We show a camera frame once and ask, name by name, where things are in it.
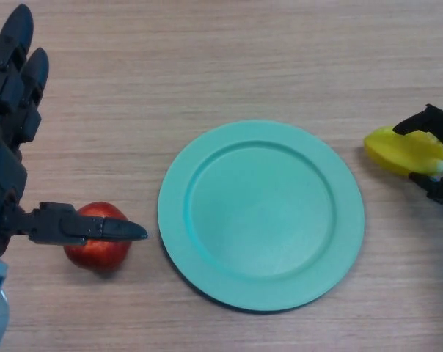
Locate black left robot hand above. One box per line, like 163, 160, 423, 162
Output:
0, 3, 149, 257

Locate yellow starfruit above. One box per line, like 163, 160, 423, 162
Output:
363, 125, 443, 177

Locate green round plate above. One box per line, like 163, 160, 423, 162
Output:
157, 120, 365, 313

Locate red apple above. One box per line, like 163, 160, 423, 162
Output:
62, 201, 131, 273

